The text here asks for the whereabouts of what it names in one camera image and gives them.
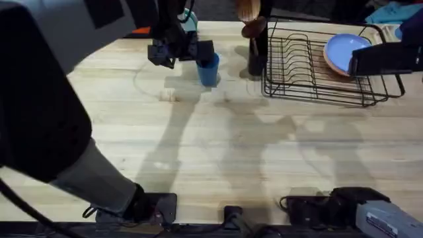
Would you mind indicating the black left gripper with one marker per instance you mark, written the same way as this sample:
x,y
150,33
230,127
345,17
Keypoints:
x,y
165,49

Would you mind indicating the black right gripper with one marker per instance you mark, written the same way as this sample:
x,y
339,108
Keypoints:
x,y
408,57

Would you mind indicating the blue plastic cup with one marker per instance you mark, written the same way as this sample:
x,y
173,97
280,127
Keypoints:
x,y
208,74

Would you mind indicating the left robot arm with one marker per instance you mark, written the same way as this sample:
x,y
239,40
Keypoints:
x,y
39,109

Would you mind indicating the teal round container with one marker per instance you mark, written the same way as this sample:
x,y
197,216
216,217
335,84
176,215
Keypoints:
x,y
191,21

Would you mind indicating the blue plate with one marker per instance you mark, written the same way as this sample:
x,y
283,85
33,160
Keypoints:
x,y
343,49

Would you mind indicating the pale plastic tray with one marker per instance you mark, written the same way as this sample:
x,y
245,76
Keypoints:
x,y
390,33

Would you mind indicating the tan plate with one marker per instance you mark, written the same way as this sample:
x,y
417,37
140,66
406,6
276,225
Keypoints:
x,y
330,64

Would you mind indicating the blue cloth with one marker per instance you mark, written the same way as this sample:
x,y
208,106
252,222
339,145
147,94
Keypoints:
x,y
391,12

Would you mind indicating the orange flat object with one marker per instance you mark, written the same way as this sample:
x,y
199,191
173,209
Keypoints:
x,y
141,30

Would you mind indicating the black cutlery holder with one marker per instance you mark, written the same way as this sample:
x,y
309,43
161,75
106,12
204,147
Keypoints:
x,y
257,59

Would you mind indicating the dark brown wooden spoon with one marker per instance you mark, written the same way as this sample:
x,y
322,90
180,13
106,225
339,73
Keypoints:
x,y
253,28

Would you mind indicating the pale wooden spatula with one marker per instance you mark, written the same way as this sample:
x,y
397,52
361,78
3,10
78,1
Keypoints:
x,y
248,10

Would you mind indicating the black table clamp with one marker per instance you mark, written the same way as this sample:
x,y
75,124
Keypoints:
x,y
233,216

